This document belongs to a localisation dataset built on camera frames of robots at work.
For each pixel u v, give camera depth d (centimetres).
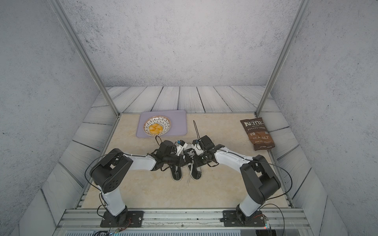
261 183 45
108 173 49
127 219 68
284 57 87
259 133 106
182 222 73
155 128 108
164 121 115
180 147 85
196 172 86
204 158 76
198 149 79
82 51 85
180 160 79
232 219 74
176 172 86
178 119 116
